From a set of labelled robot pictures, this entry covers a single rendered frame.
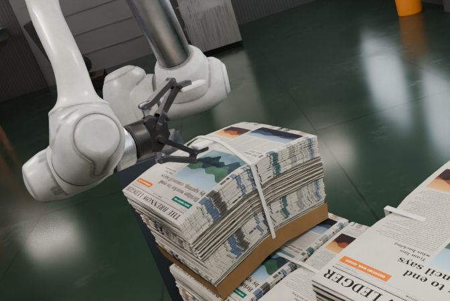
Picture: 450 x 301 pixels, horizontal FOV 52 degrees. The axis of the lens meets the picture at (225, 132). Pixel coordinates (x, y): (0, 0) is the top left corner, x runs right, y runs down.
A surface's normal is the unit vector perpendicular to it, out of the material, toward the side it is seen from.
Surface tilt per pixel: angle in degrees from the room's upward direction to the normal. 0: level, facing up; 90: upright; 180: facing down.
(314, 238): 1
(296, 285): 1
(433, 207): 0
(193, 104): 107
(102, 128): 75
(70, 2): 90
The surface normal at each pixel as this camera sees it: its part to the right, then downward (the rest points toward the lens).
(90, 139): 0.47, -0.11
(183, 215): -0.43, -0.78
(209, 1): 0.01, 0.36
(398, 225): -0.22, -0.93
